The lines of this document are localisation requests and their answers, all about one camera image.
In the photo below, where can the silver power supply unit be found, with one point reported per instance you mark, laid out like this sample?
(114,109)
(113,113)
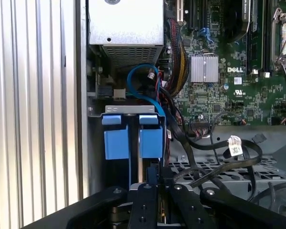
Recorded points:
(126,23)

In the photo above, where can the silver chipset heatsink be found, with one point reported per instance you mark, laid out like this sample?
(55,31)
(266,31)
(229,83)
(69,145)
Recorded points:
(204,68)

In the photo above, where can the black RAM slot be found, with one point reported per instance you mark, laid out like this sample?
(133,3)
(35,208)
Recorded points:
(267,47)
(253,47)

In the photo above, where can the black expansion slot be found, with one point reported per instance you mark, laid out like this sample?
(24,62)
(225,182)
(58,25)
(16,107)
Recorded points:
(192,14)
(203,14)

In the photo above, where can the white expansion slot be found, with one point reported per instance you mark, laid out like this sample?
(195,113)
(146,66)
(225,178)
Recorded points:
(180,12)

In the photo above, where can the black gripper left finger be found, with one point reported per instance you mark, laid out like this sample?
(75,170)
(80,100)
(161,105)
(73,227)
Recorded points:
(143,210)

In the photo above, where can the green motherboard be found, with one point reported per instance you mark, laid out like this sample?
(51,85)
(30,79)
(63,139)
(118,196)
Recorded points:
(205,105)

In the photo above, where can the black open PC case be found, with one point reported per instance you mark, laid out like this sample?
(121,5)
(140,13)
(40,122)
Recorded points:
(82,71)

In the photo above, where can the hard disk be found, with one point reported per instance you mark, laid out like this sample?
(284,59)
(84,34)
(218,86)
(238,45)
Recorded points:
(150,143)

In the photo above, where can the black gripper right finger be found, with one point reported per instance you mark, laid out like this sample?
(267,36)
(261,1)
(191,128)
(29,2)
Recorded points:
(183,210)

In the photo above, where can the blue disk carrier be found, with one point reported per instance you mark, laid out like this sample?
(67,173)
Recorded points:
(115,144)

